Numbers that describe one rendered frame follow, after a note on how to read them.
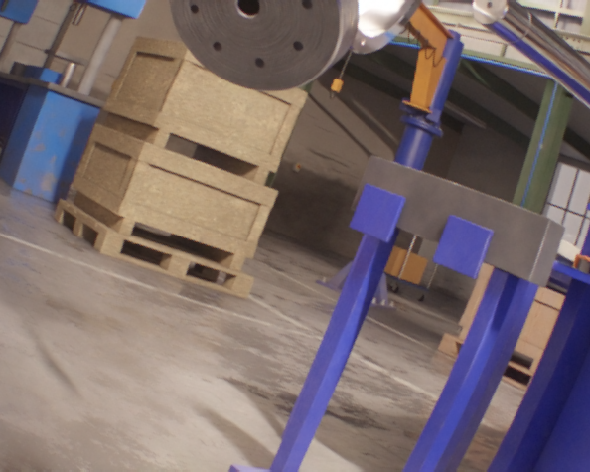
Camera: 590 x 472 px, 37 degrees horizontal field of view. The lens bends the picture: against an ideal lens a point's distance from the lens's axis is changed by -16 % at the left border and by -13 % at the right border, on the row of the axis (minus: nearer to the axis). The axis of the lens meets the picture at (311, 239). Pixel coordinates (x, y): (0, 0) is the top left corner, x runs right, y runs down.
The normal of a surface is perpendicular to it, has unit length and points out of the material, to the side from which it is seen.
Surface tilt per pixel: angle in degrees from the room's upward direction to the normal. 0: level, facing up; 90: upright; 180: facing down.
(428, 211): 90
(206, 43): 131
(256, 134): 90
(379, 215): 90
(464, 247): 90
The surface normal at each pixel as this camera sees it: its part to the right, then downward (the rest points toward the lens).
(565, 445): -0.73, -0.26
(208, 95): 0.65, 0.28
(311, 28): -0.49, 0.54
